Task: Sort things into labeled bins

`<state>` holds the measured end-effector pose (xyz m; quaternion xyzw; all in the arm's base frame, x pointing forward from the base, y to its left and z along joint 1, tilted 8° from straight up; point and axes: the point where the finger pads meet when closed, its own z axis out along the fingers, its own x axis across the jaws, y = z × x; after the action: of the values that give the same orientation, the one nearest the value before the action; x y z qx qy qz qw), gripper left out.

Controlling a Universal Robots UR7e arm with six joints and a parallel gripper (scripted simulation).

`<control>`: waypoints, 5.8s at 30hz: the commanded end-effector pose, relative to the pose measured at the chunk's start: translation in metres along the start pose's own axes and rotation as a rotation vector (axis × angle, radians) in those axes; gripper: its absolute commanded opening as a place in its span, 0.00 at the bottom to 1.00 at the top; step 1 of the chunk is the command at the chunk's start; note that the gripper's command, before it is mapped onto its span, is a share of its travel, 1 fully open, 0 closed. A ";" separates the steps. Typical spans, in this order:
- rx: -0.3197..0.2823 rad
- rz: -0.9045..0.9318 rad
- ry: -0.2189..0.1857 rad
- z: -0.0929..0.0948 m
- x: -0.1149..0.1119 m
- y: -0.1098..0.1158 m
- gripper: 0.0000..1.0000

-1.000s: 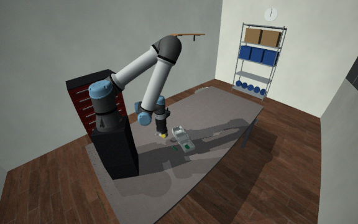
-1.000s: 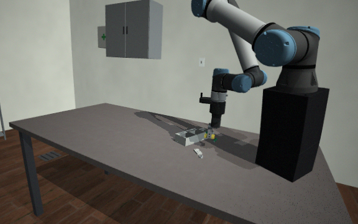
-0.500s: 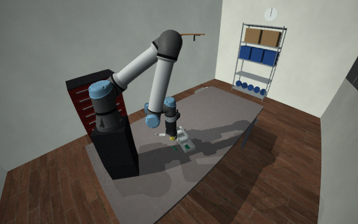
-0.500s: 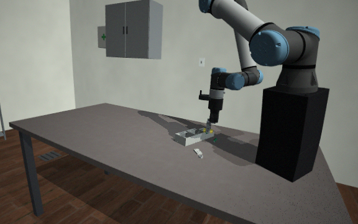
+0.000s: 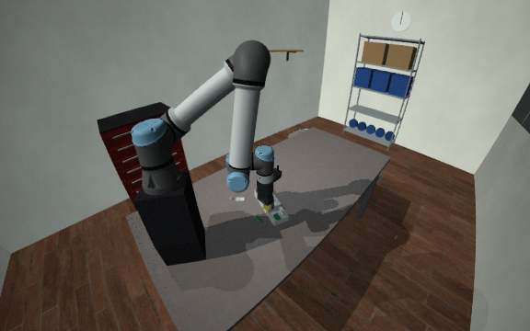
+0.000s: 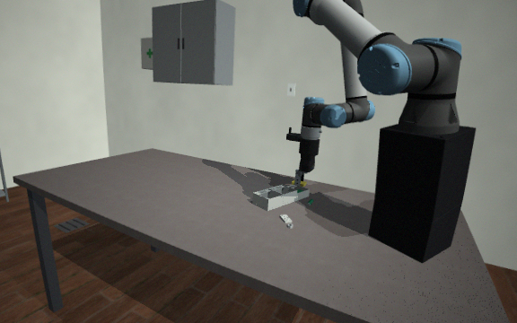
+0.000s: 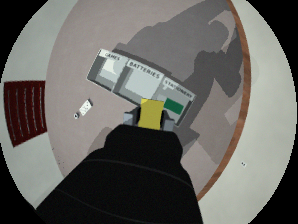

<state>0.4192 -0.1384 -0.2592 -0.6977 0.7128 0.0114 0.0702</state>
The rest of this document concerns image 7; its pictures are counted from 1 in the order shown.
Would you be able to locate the yellow block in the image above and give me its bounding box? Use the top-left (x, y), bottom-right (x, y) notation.
top-left (138, 98), bottom-right (164, 130)

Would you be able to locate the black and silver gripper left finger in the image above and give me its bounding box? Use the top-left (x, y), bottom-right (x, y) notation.
top-left (123, 106), bottom-right (141, 126)

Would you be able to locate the grey divided bin tray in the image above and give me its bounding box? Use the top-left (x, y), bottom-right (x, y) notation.
top-left (86, 49), bottom-right (197, 127)

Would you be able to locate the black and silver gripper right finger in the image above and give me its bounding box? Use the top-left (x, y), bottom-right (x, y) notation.
top-left (160, 110), bottom-right (175, 132)

